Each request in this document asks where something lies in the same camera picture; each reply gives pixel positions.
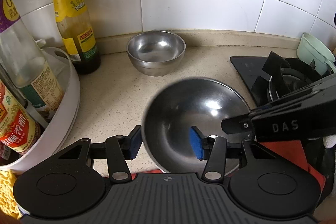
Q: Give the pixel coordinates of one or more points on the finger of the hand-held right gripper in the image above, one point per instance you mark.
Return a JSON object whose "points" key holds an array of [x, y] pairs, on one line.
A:
{"points": [[236, 125]]}

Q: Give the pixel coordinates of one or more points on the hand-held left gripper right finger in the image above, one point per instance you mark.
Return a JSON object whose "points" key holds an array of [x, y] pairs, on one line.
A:
{"points": [[198, 142]]}

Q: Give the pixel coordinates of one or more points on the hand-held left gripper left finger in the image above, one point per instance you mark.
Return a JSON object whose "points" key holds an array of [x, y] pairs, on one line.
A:
{"points": [[134, 142]]}

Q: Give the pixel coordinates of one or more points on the large steel bowl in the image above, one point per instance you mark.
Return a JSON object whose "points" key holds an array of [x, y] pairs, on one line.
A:
{"points": [[189, 108]]}

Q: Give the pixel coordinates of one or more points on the red mat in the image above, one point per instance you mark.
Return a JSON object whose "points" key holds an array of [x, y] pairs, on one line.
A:
{"points": [[286, 150]]}

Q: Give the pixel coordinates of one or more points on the black gas stove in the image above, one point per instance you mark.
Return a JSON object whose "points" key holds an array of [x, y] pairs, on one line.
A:
{"points": [[262, 77]]}

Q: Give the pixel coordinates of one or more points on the white round tray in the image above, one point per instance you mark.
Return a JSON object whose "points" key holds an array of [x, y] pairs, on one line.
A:
{"points": [[68, 98]]}

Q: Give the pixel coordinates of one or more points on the yellow cap vinegar bottle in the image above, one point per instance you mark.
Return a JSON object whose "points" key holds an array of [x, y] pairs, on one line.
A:
{"points": [[15, 129]]}

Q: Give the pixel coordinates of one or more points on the yellow chenille cloth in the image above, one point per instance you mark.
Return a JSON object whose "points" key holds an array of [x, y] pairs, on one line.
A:
{"points": [[8, 195]]}

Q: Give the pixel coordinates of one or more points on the green yellow label sauce bottle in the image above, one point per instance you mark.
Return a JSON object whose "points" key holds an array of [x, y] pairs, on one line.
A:
{"points": [[73, 16]]}

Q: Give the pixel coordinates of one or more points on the purple label clear bottle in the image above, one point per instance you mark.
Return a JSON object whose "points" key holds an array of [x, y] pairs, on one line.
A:
{"points": [[23, 56]]}

